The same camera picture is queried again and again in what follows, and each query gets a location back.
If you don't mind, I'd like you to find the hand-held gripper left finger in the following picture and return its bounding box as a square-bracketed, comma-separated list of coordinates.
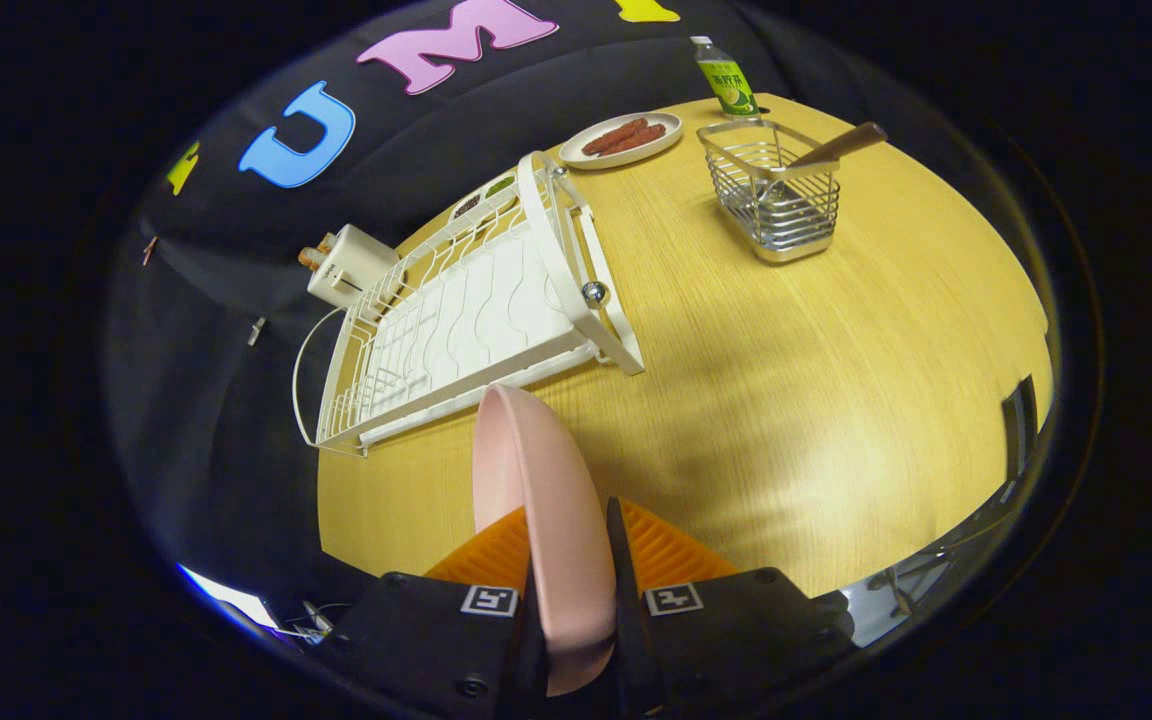
[321, 505, 552, 720]

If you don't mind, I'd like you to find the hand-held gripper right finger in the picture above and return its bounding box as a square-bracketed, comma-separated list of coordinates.
[604, 496, 862, 720]

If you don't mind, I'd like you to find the pink plate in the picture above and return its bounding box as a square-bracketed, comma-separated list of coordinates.
[472, 383, 619, 698]

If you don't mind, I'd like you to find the white wire dish rack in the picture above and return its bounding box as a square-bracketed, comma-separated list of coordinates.
[292, 150, 647, 458]

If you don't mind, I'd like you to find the silver wire basket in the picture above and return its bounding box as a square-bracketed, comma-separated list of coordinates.
[696, 119, 842, 265]

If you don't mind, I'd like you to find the metal spoon with wooden handle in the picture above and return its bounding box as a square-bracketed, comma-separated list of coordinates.
[756, 121, 889, 201]

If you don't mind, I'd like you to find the white divided dish with beans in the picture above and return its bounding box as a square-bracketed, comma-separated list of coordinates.
[451, 175, 519, 223]

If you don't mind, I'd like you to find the white plate with patties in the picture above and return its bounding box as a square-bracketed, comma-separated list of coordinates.
[558, 111, 684, 170]

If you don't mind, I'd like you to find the computer monitor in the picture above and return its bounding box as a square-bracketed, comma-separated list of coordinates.
[176, 563, 282, 633]

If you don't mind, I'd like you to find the white toaster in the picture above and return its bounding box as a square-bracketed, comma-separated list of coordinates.
[306, 224, 402, 309]

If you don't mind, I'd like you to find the brown meat patty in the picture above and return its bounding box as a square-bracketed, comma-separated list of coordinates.
[581, 118, 649, 156]
[604, 124, 667, 157]

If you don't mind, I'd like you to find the green label drink bottle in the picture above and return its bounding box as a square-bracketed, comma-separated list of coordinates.
[690, 36, 761, 119]

